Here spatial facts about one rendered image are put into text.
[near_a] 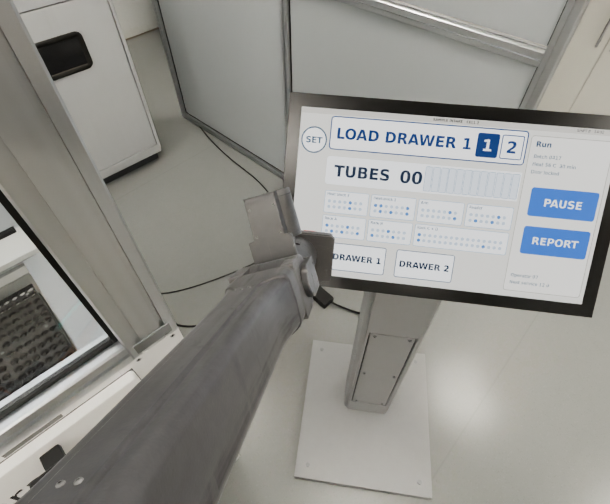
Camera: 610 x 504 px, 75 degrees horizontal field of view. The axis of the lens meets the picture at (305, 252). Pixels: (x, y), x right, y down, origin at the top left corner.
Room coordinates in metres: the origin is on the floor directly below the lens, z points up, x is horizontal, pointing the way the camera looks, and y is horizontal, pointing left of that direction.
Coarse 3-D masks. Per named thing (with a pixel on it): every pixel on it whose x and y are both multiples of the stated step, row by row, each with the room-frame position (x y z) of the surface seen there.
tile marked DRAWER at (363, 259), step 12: (336, 252) 0.42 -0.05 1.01; (348, 252) 0.42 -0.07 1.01; (360, 252) 0.42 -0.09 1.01; (372, 252) 0.42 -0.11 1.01; (384, 252) 0.42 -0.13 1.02; (336, 264) 0.41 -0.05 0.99; (348, 264) 0.41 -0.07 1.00; (360, 264) 0.41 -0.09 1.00; (372, 264) 0.40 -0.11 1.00; (384, 264) 0.40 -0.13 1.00
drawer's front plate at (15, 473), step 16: (112, 384) 0.23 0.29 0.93; (128, 384) 0.23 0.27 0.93; (96, 400) 0.20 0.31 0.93; (112, 400) 0.21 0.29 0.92; (80, 416) 0.18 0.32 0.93; (96, 416) 0.19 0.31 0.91; (48, 432) 0.16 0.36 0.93; (64, 432) 0.16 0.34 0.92; (80, 432) 0.17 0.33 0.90; (32, 448) 0.14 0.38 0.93; (48, 448) 0.14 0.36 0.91; (64, 448) 0.15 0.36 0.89; (0, 464) 0.12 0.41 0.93; (16, 464) 0.12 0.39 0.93; (32, 464) 0.12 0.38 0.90; (0, 480) 0.10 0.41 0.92; (16, 480) 0.11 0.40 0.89; (0, 496) 0.09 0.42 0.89
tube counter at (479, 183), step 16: (400, 176) 0.49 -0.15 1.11; (416, 176) 0.49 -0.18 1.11; (432, 176) 0.49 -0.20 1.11; (448, 176) 0.49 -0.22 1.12; (464, 176) 0.49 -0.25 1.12; (480, 176) 0.48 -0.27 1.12; (496, 176) 0.48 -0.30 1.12; (512, 176) 0.48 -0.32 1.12; (432, 192) 0.47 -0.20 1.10; (448, 192) 0.47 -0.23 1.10; (464, 192) 0.47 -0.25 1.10; (480, 192) 0.47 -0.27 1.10; (496, 192) 0.47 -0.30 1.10; (512, 192) 0.46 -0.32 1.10
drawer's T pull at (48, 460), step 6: (54, 450) 0.14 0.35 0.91; (60, 450) 0.14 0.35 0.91; (42, 456) 0.13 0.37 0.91; (48, 456) 0.13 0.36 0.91; (54, 456) 0.13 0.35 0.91; (60, 456) 0.13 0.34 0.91; (42, 462) 0.12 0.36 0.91; (48, 462) 0.12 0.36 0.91; (54, 462) 0.12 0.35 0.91; (48, 468) 0.12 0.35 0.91; (42, 474) 0.11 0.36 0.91; (36, 480) 0.10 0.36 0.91; (30, 486) 0.10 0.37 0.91
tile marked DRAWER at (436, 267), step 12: (396, 252) 0.41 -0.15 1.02; (408, 252) 0.41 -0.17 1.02; (420, 252) 0.41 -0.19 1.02; (396, 264) 0.40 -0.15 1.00; (408, 264) 0.40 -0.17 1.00; (420, 264) 0.40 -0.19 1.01; (432, 264) 0.40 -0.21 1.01; (444, 264) 0.40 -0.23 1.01; (396, 276) 0.39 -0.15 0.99; (408, 276) 0.39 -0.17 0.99; (420, 276) 0.39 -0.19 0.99; (432, 276) 0.38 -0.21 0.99; (444, 276) 0.38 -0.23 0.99
